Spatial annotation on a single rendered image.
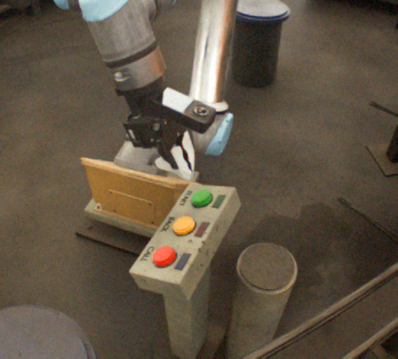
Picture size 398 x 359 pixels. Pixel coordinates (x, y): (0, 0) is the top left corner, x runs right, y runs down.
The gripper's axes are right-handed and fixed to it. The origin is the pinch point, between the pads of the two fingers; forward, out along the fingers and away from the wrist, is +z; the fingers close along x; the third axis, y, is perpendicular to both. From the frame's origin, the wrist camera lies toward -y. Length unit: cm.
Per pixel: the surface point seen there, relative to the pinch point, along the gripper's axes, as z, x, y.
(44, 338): 16.4, 34.4, 23.1
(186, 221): 5.6, 6.9, -0.6
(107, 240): 46, -13, 61
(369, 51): 71, -216, -1
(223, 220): 8.7, 2.9, -5.5
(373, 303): 12.4, 12.9, -34.7
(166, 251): 5.6, 14.2, -0.5
